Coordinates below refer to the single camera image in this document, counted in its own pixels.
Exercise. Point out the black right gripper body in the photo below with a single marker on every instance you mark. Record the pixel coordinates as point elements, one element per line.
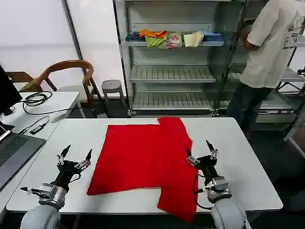
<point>209,165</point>

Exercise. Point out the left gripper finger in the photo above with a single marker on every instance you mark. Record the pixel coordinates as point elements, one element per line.
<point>86,160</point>
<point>64,152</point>

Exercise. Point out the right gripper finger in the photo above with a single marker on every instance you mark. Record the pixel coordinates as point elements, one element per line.
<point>191,158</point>
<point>212,150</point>

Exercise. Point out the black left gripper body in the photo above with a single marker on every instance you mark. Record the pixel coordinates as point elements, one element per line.
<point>68,170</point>

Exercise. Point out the red shirt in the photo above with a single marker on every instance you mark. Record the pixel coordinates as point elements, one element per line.
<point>143,155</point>

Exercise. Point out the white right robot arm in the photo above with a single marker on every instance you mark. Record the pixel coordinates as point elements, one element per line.
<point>226,210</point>

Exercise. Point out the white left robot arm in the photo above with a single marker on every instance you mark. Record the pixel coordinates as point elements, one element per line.
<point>40,214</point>

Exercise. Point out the grey laptop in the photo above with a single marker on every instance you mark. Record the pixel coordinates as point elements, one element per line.
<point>16,149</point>

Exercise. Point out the white side desk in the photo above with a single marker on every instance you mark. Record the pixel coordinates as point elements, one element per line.
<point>62,100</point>

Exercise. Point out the glass and metal shelf rack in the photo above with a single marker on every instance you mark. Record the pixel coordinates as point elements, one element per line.
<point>276,114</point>

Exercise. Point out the grey round stool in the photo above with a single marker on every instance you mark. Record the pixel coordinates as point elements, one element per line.
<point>112,84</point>

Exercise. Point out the black monitor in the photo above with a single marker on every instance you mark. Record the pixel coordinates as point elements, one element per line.
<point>8,93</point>

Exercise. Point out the grey shelf rack with clothes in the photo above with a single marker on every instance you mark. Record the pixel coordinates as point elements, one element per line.
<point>171,74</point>

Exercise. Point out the wooden chair with curved back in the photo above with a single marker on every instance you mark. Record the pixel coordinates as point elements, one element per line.
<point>69,64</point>

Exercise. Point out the black stand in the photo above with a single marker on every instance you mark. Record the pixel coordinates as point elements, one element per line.
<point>291,84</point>

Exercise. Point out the person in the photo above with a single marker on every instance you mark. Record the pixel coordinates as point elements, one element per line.
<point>269,47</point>

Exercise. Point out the grey metal frame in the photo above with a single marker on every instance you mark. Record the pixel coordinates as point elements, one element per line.
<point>294,136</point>

